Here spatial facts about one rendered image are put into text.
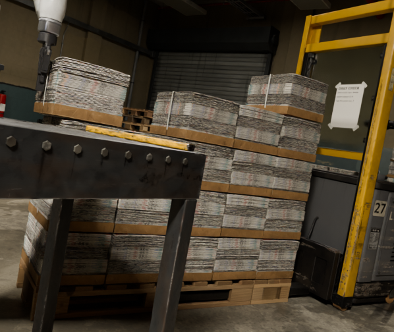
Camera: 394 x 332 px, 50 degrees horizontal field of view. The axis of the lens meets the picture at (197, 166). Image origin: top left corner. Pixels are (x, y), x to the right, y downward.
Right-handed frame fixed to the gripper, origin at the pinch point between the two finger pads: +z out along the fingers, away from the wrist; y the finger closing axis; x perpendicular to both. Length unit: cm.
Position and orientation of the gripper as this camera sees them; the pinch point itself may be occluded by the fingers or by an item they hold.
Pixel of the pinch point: (40, 82)
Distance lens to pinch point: 192.3
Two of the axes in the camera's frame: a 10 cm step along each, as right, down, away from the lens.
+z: -1.8, 9.8, 0.5
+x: -8.3, -1.3, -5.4
